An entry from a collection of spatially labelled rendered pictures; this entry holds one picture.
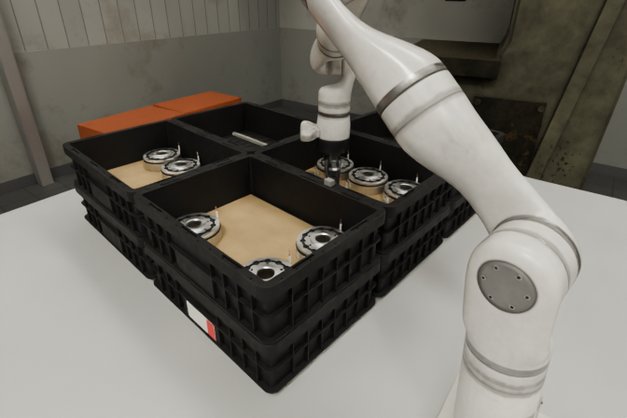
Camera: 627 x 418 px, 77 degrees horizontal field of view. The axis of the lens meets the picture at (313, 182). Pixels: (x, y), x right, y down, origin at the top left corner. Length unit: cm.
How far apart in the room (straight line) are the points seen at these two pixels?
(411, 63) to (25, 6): 307
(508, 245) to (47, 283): 93
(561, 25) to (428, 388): 203
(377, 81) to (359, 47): 4
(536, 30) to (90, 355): 231
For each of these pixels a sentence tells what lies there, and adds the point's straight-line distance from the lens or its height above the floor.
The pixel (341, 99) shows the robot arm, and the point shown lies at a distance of 84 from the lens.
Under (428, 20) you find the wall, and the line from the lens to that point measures 391.
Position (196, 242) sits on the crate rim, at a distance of 65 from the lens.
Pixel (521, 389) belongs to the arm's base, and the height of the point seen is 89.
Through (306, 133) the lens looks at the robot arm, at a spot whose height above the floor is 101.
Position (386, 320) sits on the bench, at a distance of 84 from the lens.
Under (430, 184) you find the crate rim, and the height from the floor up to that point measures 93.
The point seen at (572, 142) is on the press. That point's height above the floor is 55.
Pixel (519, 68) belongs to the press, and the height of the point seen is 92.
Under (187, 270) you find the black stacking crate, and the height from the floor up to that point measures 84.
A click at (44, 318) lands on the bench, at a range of 98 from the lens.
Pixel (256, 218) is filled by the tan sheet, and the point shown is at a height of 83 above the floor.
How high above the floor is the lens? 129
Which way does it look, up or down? 26 degrees down
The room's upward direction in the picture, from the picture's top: 1 degrees clockwise
